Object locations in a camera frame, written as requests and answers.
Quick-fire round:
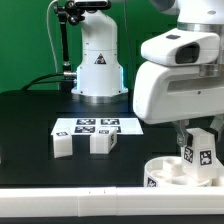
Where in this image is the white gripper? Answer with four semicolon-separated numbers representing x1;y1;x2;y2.
133;61;224;147

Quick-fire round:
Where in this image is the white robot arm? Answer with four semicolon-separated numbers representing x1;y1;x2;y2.
73;0;224;145

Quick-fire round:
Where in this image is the white marker sheet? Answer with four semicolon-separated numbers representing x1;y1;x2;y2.
51;118;143;135

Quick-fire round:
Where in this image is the white front fence rail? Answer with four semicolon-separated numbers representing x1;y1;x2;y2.
0;187;224;218

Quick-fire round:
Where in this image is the black cable bundle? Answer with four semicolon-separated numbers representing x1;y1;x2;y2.
21;72;78;92

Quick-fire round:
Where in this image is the black mounted camera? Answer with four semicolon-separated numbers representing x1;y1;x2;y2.
74;0;110;9

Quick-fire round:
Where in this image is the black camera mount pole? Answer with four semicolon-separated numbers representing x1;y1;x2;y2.
54;0;84;92

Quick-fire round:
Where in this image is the white cable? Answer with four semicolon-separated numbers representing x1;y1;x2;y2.
46;0;60;74

